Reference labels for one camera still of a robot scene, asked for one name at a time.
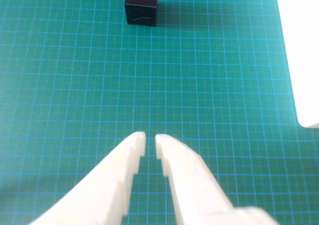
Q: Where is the black cube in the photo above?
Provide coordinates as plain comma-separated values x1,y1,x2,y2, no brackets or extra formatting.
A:
124,0,160,27

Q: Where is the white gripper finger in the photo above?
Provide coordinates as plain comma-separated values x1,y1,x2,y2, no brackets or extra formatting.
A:
155,134,279,225
28,131,147,225

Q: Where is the green cutting mat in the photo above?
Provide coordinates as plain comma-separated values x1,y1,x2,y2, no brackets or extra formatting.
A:
0,0,319,225

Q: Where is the white rectangular bin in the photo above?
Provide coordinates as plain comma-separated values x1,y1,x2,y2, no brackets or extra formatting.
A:
273,0,319,130

